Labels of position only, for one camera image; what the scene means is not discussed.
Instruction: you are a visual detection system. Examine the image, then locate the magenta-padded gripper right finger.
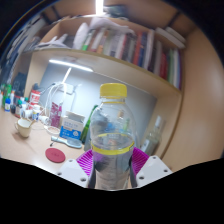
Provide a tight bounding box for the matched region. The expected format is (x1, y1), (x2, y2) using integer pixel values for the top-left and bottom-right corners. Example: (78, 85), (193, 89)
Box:
(128, 146), (174, 189)

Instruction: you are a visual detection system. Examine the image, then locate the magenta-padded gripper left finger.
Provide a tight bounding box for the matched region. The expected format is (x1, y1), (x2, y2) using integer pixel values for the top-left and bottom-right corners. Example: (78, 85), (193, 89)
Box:
(56, 148), (96, 189)

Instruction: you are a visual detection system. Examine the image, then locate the clear yellow-capped water bottle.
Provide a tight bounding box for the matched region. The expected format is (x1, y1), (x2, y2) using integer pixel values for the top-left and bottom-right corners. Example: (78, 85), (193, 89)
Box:
(87, 82), (138, 191)

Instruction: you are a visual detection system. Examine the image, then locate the flat round red coaster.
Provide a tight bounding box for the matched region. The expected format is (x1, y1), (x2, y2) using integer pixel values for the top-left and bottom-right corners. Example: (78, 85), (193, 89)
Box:
(44, 147), (67, 164)

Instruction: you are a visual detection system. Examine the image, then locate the light blue flat case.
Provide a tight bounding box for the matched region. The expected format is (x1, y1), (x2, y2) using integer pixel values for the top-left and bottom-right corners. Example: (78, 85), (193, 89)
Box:
(50, 134), (83, 149)

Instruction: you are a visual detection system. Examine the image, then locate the tall clear glass bottle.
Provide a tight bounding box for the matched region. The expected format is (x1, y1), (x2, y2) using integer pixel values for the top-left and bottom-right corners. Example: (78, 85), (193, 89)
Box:
(143, 115), (164, 156)

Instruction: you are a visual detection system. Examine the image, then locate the blue and white carton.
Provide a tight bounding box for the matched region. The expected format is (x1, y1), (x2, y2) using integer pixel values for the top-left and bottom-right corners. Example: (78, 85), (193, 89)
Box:
(59, 110), (86, 141)

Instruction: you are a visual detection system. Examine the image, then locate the green glass bottle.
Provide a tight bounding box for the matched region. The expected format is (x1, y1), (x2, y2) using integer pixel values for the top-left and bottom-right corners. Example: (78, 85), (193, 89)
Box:
(80, 104), (99, 144)

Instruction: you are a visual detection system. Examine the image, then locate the magenta pouch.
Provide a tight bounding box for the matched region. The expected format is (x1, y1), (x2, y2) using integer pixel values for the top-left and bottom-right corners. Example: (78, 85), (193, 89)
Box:
(49, 101), (64, 128)

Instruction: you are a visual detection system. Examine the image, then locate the cream ceramic mug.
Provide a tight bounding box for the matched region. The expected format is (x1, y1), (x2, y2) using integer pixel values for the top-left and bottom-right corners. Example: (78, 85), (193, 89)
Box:
(13, 118), (34, 139)

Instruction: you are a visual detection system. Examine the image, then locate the red and white canister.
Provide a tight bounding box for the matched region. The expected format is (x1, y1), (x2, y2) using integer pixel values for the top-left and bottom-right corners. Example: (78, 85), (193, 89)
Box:
(29, 89), (42, 106)

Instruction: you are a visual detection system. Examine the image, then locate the white bottle with blue cap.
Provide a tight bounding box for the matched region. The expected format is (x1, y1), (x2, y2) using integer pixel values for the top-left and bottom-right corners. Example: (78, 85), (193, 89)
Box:
(4, 96), (12, 113)

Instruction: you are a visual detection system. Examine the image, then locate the green plastic container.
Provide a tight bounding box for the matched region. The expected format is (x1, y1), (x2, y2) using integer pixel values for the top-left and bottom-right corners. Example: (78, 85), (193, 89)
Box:
(1, 83), (13, 108)

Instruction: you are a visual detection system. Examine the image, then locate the white LED desk lamp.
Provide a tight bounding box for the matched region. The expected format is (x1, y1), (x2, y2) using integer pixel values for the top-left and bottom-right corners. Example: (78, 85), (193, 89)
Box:
(48, 58), (95, 88)

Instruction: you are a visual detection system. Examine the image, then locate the wooden shelf unit with books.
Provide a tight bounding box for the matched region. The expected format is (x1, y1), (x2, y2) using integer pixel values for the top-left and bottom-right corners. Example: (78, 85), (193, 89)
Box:
(19, 13), (188, 158)

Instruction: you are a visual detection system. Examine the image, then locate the ceiling light tube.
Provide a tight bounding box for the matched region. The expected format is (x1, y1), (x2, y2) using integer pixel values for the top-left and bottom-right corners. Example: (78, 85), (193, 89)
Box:
(95, 0), (105, 16)

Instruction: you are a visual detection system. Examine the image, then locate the white cable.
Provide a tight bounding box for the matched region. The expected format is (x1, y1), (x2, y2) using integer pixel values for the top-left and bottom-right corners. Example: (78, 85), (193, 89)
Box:
(41, 83), (68, 126)

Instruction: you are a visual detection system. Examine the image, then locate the white wall power socket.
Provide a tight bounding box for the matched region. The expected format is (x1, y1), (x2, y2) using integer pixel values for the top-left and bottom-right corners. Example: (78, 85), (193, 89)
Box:
(53, 82), (79, 96)

